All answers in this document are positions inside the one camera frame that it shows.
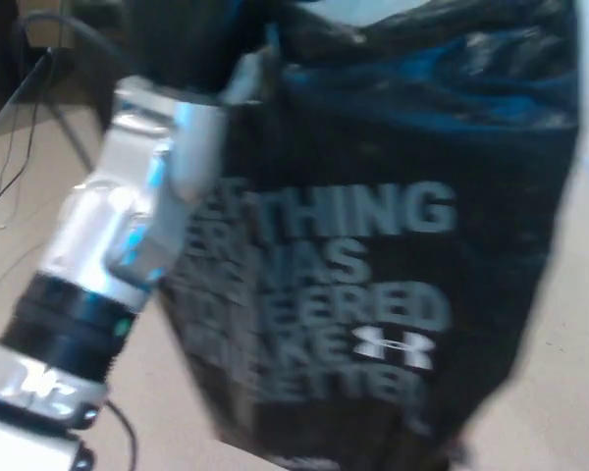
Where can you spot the black printed plastic bag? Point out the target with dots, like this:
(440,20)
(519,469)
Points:
(373,245)

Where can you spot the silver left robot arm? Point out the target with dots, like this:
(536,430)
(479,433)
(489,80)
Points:
(123,230)

